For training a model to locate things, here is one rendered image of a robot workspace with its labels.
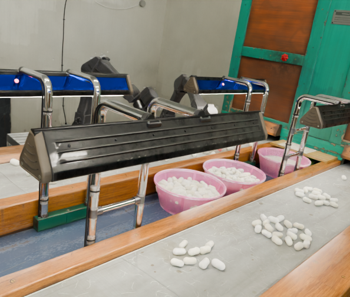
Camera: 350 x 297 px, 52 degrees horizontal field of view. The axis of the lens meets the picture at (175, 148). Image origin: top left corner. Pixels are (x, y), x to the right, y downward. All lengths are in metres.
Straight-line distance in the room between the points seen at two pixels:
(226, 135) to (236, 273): 0.34
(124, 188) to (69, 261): 0.50
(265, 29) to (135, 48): 1.98
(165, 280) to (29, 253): 0.38
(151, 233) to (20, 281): 0.34
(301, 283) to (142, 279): 0.37
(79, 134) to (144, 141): 0.13
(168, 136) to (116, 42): 3.21
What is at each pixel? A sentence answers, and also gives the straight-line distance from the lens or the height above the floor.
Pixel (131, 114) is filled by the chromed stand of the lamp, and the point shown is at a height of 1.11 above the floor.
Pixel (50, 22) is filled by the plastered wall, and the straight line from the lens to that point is 3.53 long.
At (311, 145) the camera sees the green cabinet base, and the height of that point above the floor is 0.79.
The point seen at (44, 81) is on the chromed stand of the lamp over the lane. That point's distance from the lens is 1.00.
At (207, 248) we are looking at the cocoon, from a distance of 0.97.
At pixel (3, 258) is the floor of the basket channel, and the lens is 1.04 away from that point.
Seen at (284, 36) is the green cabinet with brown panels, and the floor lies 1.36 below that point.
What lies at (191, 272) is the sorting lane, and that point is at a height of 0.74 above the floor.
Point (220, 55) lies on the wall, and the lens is 3.57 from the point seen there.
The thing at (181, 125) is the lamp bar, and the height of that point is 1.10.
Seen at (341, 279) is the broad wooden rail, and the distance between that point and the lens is 1.01.
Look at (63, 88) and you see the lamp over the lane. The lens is 1.17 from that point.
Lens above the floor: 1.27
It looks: 17 degrees down
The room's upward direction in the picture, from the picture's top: 9 degrees clockwise
